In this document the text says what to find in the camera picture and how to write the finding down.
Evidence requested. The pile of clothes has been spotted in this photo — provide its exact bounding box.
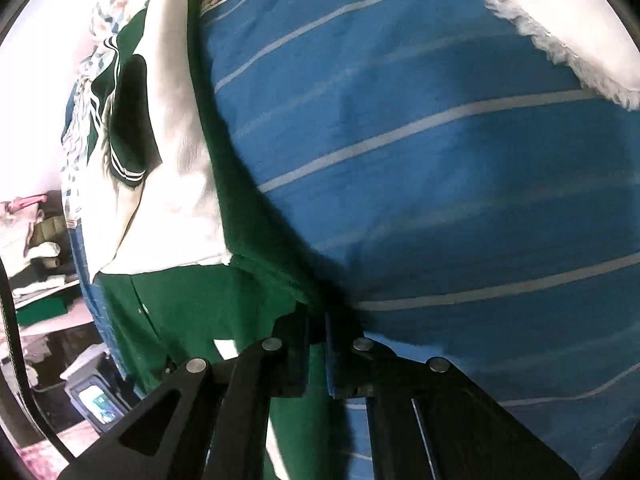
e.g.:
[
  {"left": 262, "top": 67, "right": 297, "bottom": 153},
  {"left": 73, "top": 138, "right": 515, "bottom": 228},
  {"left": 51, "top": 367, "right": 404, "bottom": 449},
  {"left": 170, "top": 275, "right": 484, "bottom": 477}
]
[{"left": 0, "top": 190, "right": 93, "bottom": 333}]

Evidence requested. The green and white jacket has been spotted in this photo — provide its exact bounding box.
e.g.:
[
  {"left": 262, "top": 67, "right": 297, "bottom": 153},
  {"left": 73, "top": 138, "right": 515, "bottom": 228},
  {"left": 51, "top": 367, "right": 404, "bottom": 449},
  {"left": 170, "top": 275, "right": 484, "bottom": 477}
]
[{"left": 61, "top": 0, "right": 371, "bottom": 480}]

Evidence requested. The blue striped bed sheet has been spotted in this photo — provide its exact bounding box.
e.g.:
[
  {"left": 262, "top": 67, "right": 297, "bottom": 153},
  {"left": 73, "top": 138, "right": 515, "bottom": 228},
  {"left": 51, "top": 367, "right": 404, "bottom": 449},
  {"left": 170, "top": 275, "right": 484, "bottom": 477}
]
[{"left": 67, "top": 0, "right": 640, "bottom": 480}]

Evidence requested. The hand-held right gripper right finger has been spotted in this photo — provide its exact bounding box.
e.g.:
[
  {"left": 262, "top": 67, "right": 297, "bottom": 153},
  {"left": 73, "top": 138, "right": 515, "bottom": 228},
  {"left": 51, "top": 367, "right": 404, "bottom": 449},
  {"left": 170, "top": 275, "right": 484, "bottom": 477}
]
[{"left": 325, "top": 310, "right": 583, "bottom": 480}]

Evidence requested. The white fluffy blanket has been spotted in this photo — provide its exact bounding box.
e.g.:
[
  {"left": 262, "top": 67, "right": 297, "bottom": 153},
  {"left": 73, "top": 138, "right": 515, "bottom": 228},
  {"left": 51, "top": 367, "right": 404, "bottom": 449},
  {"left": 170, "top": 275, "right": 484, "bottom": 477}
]
[{"left": 430, "top": 0, "right": 640, "bottom": 111}]

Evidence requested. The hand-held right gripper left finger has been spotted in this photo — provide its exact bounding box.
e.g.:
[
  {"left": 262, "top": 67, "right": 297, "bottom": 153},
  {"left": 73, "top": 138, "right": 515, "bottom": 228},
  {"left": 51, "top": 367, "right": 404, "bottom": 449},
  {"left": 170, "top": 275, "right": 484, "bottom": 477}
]
[{"left": 57, "top": 304, "right": 321, "bottom": 480}]

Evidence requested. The grey plastic bin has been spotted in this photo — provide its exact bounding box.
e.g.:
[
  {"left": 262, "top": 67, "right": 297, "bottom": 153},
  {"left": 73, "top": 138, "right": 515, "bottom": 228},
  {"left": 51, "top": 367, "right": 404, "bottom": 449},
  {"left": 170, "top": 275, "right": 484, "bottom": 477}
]
[{"left": 60, "top": 345, "right": 141, "bottom": 436}]

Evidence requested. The black cable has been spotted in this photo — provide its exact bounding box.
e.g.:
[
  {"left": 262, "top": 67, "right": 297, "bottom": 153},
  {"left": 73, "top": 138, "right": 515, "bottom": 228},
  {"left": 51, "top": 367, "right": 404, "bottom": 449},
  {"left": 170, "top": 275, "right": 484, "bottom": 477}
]
[{"left": 0, "top": 257, "right": 76, "bottom": 461}]

